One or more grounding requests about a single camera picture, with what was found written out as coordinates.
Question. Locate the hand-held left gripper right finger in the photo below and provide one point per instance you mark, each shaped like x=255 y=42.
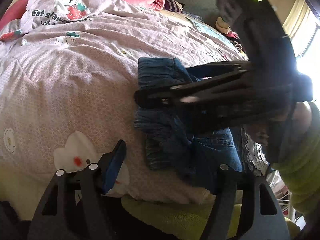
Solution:
x=225 y=180

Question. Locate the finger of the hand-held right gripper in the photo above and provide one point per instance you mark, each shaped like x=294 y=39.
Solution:
x=220 y=68
x=162 y=96

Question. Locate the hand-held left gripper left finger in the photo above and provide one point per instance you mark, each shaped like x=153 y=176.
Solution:
x=113 y=167

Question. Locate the blue denim pants lace trim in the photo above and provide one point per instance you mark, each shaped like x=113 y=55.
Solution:
x=175 y=140

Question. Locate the person's right forearm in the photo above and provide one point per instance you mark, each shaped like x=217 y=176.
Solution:
x=300 y=170

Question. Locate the person's right hand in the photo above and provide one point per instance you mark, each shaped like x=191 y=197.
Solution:
x=301 y=118

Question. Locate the light blue towel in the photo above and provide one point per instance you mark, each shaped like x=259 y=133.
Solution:
x=207 y=31

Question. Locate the pile of folded clothes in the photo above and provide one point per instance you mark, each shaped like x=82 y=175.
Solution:
x=230 y=30

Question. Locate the cream curtain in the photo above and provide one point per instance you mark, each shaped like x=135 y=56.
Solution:
x=302 y=20

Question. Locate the white metal rack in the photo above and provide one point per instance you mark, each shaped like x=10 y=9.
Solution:
x=287 y=205

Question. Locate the grey headboard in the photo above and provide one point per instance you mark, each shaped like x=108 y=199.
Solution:
x=197 y=2

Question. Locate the striped purple cloth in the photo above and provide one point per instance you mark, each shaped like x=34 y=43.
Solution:
x=171 y=2

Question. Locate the pink strawberry print duvet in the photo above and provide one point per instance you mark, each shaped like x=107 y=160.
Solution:
x=62 y=80

